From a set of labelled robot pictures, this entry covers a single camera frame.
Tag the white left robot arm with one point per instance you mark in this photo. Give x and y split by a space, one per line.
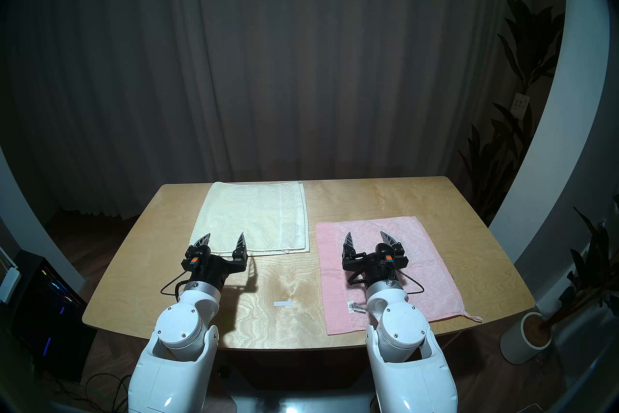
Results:
184 325

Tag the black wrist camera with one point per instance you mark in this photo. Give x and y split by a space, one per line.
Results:
193 262
384 253

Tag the grey pleated curtain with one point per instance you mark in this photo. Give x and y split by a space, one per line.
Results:
290 54

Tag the white round plant pot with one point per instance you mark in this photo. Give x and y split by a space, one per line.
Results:
517 344

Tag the dark plant in white pot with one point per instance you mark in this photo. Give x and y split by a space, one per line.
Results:
592 267

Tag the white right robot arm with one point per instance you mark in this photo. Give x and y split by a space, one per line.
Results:
404 325

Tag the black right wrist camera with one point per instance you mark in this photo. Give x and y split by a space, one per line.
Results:
384 253

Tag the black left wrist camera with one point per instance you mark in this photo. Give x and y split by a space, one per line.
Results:
193 262

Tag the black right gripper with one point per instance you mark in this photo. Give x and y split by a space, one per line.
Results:
367 269

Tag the black computer tower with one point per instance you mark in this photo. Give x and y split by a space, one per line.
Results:
48 315

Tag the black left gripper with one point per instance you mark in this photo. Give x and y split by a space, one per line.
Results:
213 274

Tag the tall dark leafy plant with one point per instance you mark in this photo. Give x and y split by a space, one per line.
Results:
529 44

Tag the white paper plant tag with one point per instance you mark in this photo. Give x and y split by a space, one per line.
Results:
521 105

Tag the white tape strip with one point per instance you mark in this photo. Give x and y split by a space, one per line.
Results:
283 303

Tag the cream textured towel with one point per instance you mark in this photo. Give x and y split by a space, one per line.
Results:
242 213

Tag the pink terry towel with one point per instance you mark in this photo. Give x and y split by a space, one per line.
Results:
425 262

